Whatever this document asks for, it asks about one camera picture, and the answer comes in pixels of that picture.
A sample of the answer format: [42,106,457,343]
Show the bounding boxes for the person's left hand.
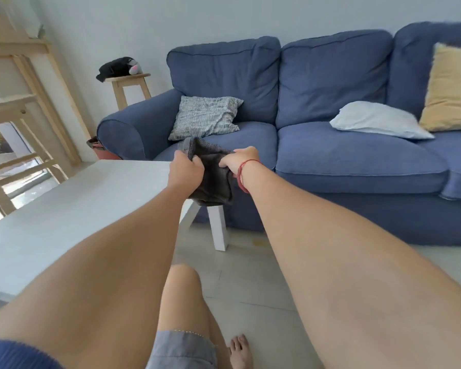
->
[167,150,205,197]

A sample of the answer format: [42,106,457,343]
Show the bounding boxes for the person's right hand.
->
[218,146,261,176]

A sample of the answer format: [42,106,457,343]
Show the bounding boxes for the dark grey towel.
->
[182,137,239,207]

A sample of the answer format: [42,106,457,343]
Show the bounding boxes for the person's left forearm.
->
[0,185,193,369]

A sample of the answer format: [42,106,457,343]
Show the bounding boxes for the person's right forearm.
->
[240,161,461,369]

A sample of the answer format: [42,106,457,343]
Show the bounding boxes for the grey patterned cushion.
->
[168,96,244,142]

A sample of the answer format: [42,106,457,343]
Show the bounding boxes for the red basket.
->
[86,137,122,161]

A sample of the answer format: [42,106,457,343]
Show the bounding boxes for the small wooden stool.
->
[105,73,153,111]

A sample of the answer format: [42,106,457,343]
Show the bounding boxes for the blue fabric sofa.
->
[97,21,461,247]

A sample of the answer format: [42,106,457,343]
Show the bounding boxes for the black plush toy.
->
[96,57,143,83]

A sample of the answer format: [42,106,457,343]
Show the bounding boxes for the white coffee table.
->
[0,160,229,304]

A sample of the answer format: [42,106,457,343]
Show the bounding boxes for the person's leg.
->
[157,264,233,369]

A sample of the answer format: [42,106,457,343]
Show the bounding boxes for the white pillow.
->
[329,101,435,140]

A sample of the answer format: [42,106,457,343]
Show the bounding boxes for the wooden ladder shelf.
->
[0,11,93,217]

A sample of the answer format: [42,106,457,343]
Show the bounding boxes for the grey shorts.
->
[146,330,219,369]

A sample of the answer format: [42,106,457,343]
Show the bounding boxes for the person's foot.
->
[229,334,254,369]

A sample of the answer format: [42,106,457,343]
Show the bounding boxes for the yellow cushion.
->
[419,42,461,132]

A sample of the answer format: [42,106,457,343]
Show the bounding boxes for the blue shirt sleeve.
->
[0,340,64,369]

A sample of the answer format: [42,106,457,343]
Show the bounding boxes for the red string bracelet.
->
[237,159,263,194]

